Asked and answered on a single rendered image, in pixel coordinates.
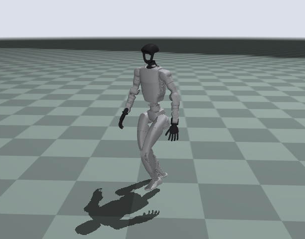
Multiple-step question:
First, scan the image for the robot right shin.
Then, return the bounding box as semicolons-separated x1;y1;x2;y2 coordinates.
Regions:
154;154;165;176

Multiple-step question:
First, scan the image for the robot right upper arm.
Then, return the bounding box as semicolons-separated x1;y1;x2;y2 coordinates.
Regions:
130;67;141;95

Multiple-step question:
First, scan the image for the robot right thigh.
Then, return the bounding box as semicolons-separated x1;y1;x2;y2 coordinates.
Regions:
137;112;152;151

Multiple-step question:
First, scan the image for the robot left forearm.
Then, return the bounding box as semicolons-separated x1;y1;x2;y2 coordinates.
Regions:
171;93;180;123

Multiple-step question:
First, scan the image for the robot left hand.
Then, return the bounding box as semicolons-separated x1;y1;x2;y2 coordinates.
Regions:
165;118;178;141

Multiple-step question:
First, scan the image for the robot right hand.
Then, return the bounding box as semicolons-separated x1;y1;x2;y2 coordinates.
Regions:
119;108;129;129

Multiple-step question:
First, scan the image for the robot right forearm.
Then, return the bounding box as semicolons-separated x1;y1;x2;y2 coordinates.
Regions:
124;93;136;113

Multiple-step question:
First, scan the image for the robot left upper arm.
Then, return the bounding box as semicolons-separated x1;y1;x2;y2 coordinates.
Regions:
158;69;179;101

